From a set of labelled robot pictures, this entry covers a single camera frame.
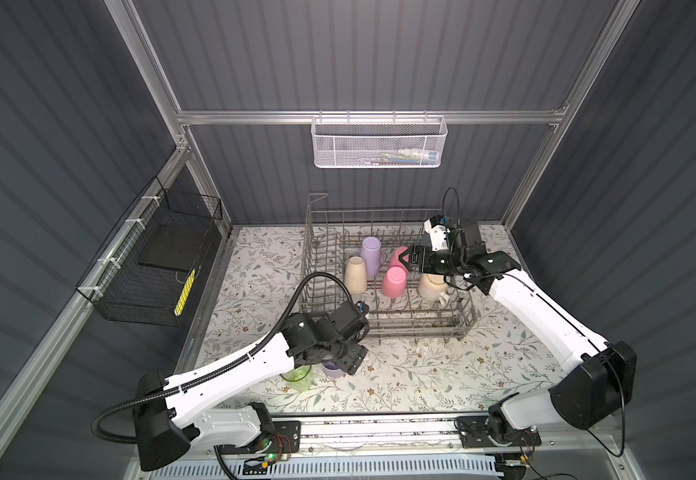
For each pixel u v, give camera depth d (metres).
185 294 0.68
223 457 0.72
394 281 0.89
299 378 0.70
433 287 0.88
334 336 0.53
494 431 0.67
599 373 0.40
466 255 0.59
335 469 0.77
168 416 0.39
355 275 0.92
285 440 0.72
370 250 0.93
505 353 0.88
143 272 0.72
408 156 0.91
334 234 1.19
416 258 0.71
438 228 0.71
